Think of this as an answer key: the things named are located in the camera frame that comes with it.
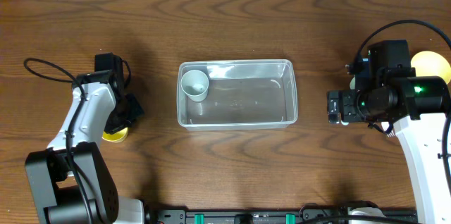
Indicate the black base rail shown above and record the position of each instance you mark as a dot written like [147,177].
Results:
[309,213]

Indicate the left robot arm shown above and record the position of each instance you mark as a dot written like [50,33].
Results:
[69,180]

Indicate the yellow plastic cup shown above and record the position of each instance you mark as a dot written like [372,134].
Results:
[116,137]

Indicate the grey plastic cup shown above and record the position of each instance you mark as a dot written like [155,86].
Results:
[195,84]

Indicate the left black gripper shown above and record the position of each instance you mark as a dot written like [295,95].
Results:
[130,112]

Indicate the clear plastic container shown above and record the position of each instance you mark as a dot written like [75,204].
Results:
[242,95]

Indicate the mint green plastic spoon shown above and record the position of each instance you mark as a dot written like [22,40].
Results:
[353,83]

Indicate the yellow plastic bowl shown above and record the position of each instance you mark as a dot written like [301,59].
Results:
[429,63]

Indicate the pale pink plastic fork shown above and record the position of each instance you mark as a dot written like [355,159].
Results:
[386,126]

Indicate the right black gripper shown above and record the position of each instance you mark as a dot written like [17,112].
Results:
[342,106]

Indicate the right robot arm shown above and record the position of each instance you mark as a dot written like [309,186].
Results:
[390,97]

